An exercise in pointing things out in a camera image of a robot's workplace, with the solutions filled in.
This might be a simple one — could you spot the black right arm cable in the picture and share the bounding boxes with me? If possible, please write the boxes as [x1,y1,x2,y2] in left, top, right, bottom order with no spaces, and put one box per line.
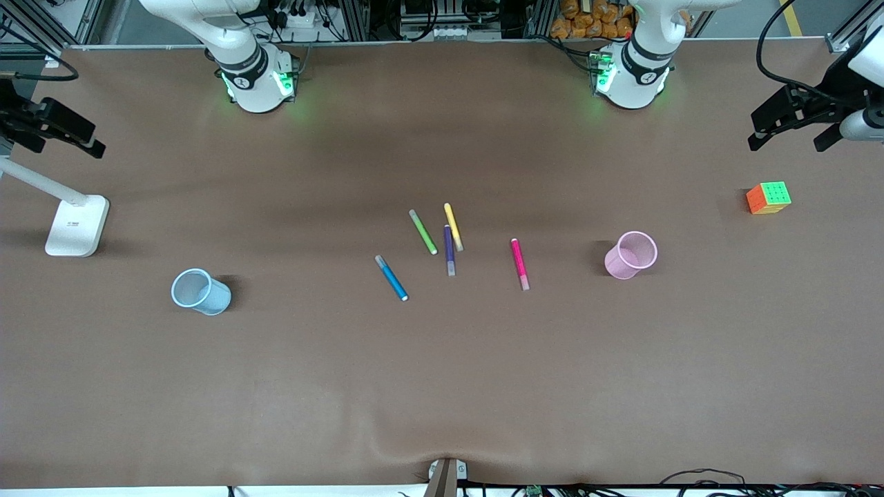
[0,52,79,83]

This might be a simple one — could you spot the green marker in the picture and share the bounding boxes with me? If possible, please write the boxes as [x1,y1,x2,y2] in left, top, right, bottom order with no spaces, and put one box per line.
[408,209,439,255]

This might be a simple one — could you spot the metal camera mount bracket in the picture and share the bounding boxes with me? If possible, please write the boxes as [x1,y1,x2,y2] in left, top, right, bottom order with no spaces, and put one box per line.
[427,458,468,497]

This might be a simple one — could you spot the white lamp stand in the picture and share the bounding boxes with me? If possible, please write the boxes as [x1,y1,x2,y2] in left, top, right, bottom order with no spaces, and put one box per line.
[0,157,111,258]

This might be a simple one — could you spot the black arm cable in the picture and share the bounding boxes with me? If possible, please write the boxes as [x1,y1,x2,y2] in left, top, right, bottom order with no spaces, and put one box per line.
[756,0,840,94]
[0,52,79,83]

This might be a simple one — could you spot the colourful puzzle cube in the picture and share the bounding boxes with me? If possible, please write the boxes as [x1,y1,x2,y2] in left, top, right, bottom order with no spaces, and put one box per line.
[746,181,792,215]

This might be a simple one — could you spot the yellow marker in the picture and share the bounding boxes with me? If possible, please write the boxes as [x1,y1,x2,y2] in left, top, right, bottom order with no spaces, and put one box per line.
[443,202,465,252]

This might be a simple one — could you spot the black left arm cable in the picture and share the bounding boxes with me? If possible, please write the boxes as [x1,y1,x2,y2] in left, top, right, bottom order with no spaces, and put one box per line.
[756,0,840,94]

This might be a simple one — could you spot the aluminium frame post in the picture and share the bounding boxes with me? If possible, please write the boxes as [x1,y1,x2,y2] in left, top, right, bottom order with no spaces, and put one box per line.
[825,6,884,54]

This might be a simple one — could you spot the white power strip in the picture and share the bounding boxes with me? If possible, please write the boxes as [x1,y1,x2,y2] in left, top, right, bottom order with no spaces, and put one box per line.
[401,24,479,41]

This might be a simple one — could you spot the pink plastic cup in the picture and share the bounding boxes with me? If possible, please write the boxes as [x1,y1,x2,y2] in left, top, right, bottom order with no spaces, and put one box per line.
[604,231,658,280]

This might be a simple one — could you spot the orange snack bags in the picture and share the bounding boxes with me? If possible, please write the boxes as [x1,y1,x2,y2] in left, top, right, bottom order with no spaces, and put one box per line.
[550,0,637,40]

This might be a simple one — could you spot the black loose cables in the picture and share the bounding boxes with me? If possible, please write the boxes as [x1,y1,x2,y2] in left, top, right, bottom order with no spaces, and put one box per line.
[656,469,884,497]

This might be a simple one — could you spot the blue marker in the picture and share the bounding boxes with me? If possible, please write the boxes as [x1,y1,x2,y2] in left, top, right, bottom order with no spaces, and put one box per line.
[374,255,409,302]

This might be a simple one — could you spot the pink marker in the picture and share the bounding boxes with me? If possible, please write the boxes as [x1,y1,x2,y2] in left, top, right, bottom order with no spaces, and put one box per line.
[510,238,530,291]

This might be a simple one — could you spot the blue plastic cup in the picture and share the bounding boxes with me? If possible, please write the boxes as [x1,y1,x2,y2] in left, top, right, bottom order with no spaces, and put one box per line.
[171,268,232,316]

